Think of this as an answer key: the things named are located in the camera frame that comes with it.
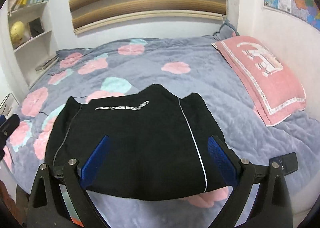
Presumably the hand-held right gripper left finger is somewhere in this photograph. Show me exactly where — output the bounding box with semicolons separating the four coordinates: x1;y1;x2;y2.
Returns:
26;135;112;228

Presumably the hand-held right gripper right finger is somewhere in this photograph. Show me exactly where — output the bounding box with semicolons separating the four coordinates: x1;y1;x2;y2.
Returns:
207;135;293;228

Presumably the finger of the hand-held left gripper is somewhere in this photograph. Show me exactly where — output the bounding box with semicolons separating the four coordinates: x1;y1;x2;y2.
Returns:
0;114;20;140

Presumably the black jacket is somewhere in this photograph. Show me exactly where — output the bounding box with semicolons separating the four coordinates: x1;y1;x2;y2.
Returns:
45;83;229;201

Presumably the white shelf unit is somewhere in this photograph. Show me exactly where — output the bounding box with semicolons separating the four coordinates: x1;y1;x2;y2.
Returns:
0;0;59;88

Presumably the pink pillow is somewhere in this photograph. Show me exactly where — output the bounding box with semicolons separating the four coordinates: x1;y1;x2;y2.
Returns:
211;36;307;127

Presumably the gold ball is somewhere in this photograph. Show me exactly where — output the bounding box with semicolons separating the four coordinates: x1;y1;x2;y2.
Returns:
10;21;26;43

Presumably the black box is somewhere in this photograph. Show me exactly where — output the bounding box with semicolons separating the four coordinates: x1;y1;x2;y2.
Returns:
27;17;45;38

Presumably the grey floral blanket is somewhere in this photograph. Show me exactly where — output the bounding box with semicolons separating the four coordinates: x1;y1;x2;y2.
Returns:
2;35;320;228

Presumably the grey pillow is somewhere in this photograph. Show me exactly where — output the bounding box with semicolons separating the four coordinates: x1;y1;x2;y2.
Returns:
212;20;240;41

